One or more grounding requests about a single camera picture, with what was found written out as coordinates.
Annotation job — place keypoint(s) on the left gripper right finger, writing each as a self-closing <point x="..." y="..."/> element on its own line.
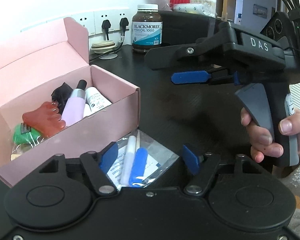
<point x="203" y="168"/>

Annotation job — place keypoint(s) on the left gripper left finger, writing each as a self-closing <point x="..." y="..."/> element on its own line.
<point x="96" y="166"/>

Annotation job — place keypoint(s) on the clear plastic bag kit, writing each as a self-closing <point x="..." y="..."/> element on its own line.
<point x="141" y="161"/>

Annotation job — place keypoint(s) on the lilac cosmetic tube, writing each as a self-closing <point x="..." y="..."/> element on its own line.
<point x="74" y="108"/>

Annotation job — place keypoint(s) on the white cream tube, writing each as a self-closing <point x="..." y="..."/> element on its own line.
<point x="95" y="101"/>

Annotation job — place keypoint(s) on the red massage tool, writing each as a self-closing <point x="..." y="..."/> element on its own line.
<point x="46" y="119"/>

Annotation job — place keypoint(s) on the black hair claw clip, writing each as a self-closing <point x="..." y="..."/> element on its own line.
<point x="60" y="96"/>

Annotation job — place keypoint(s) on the colourful card package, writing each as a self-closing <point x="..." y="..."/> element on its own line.
<point x="24" y="138"/>

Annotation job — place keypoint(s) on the person right hand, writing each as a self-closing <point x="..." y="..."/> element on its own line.
<point x="262" y="143"/>

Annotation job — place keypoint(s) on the cotton swab box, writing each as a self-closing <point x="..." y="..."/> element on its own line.
<point x="201" y="7"/>

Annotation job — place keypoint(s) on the brown supplement bottle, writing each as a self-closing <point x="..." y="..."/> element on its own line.
<point x="146" y="28"/>

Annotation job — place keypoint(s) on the black plug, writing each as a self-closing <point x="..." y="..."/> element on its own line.
<point x="124" y="22"/>
<point x="106" y="25"/>

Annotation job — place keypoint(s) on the white wall socket strip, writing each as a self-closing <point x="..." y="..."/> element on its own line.
<point x="91" y="20"/>

